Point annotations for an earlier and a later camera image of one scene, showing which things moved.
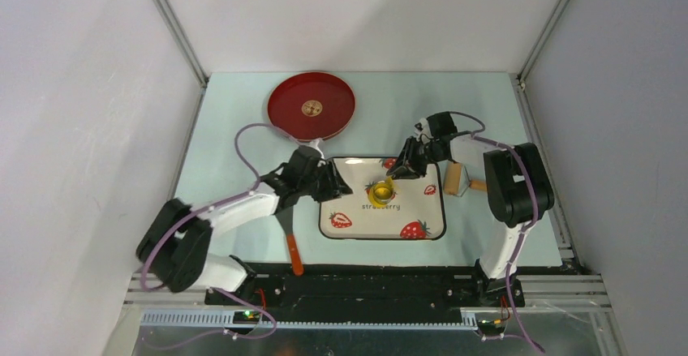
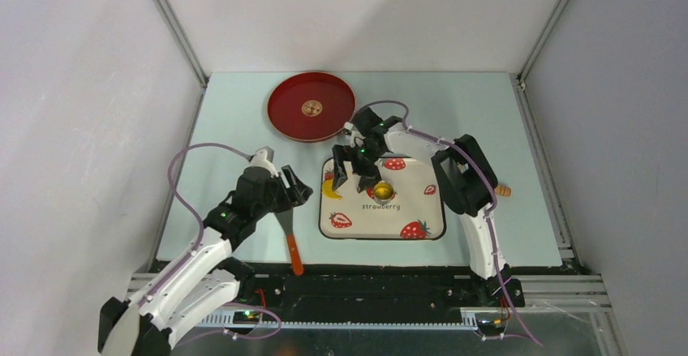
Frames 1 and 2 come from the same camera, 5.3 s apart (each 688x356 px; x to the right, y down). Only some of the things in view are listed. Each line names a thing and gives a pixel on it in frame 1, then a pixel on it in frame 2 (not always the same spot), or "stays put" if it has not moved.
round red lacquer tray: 312,105 stays put
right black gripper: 406,167 -> 369,176
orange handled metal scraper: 285,218 stays put
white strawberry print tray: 419,212 stays put
